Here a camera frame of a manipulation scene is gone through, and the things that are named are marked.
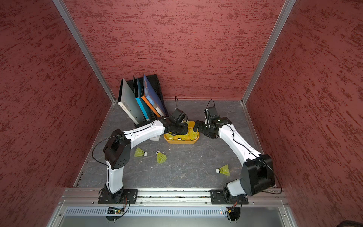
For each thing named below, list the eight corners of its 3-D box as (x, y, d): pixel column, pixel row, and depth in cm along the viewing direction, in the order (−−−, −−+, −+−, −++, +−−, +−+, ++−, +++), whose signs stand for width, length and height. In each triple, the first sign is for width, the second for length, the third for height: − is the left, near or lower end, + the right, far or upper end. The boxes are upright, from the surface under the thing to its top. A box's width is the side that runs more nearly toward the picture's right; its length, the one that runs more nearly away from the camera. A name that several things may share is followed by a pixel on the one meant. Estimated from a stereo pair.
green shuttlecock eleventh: (216, 175, 83) (217, 173, 80) (215, 166, 87) (216, 164, 83) (227, 175, 84) (229, 173, 80) (226, 166, 87) (228, 164, 83)
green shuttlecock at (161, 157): (152, 158, 90) (152, 156, 88) (158, 151, 93) (157, 150, 91) (162, 164, 87) (161, 163, 85) (167, 157, 90) (167, 156, 88)
